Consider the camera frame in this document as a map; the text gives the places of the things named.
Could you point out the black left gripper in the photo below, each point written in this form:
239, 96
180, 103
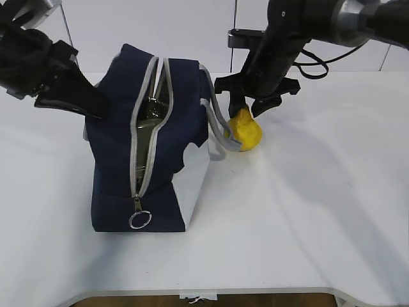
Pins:
28, 57

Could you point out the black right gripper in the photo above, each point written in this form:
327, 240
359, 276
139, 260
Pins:
263, 75

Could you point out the yellow pear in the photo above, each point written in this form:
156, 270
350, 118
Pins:
245, 129

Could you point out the green lid glass container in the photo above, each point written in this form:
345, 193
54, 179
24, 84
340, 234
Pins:
151, 112

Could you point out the navy blue lunch bag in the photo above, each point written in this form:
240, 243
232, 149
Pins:
149, 179

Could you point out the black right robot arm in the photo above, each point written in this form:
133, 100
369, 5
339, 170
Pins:
291, 26

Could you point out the white tape on table edge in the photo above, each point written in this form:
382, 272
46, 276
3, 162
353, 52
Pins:
194, 296

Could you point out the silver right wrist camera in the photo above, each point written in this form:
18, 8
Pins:
244, 38

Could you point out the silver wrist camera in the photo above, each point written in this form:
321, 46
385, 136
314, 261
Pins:
30, 14
244, 38

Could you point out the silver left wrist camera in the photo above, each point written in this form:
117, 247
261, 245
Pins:
30, 14

